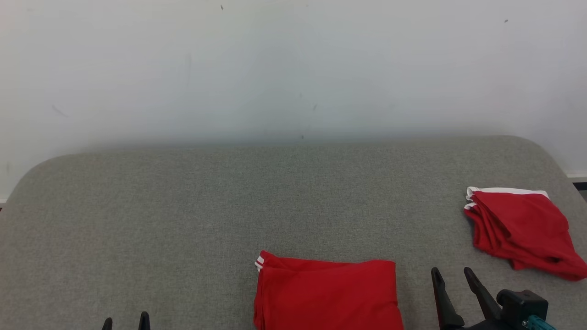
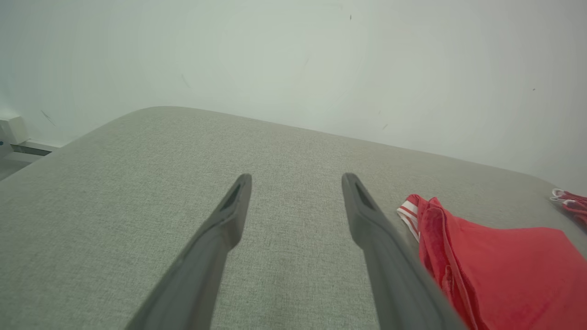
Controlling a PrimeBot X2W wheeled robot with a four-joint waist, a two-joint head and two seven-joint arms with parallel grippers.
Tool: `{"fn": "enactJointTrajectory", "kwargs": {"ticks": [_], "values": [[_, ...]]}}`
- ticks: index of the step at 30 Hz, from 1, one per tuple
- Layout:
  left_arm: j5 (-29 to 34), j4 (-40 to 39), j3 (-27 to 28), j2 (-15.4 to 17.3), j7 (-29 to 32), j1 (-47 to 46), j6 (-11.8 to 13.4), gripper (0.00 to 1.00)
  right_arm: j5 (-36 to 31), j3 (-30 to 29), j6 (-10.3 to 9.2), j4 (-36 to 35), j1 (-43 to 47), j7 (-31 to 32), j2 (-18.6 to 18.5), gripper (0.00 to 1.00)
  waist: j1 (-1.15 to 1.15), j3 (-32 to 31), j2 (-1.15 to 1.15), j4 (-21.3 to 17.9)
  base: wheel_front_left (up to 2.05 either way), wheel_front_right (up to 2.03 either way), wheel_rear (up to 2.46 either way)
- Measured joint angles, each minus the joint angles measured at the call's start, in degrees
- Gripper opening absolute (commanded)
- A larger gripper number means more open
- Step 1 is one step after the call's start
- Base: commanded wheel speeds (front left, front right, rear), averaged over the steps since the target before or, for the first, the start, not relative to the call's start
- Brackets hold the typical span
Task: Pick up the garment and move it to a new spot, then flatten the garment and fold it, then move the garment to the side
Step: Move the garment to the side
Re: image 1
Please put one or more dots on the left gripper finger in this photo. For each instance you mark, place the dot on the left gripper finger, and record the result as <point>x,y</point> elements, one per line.
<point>107,324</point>
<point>144,321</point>

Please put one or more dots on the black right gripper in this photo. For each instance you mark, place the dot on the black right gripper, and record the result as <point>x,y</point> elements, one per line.
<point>493,325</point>

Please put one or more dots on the red garment with white band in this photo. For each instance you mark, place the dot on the red garment with white band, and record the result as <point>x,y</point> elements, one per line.
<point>523,229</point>

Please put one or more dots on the red shirt with white sleeves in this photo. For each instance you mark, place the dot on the red shirt with white sleeves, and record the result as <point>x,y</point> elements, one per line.
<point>325,298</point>

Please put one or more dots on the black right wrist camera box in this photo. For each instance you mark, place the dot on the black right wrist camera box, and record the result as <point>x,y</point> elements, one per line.
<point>523,302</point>

